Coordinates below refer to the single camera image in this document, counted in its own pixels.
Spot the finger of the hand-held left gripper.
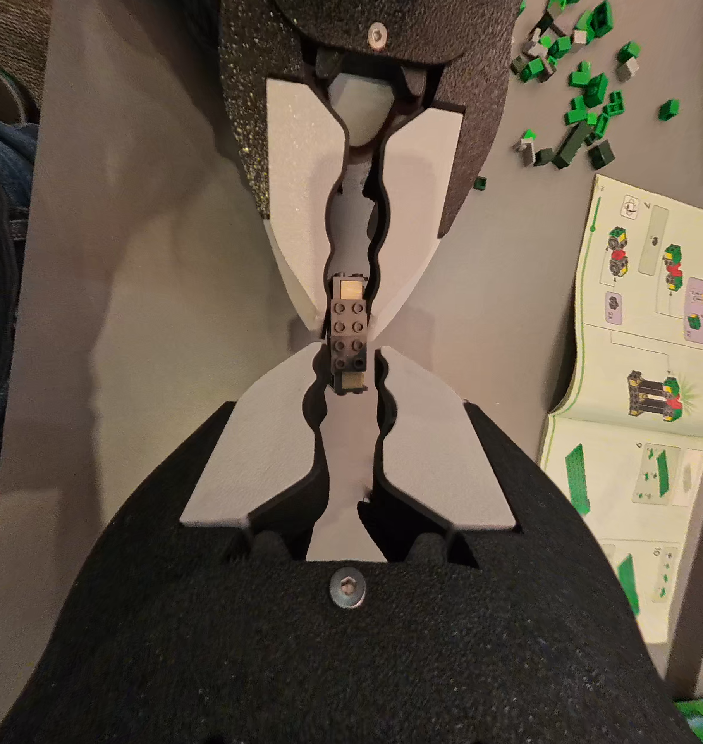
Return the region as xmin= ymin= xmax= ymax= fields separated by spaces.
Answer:
xmin=265 ymin=77 xmax=353 ymax=340
xmin=368 ymin=106 xmax=466 ymax=336

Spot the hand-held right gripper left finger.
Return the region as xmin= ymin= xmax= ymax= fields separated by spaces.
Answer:
xmin=180 ymin=342 xmax=330 ymax=559

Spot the grey desk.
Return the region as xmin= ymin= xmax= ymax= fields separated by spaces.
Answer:
xmin=0 ymin=0 xmax=703 ymax=701

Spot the pile of green grey bricks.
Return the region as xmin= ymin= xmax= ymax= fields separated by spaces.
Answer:
xmin=510 ymin=0 xmax=681 ymax=173

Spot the brick instruction booklet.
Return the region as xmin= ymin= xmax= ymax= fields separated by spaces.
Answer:
xmin=536 ymin=173 xmax=703 ymax=647

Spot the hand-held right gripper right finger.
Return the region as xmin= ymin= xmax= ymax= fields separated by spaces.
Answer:
xmin=358 ymin=346 xmax=518 ymax=562

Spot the dark grey brick assembly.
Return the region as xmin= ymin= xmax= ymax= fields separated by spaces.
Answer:
xmin=330 ymin=271 xmax=369 ymax=338
xmin=327 ymin=336 xmax=369 ymax=396

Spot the person's jeans leg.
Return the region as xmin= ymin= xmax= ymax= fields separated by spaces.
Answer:
xmin=0 ymin=113 xmax=40 ymax=585

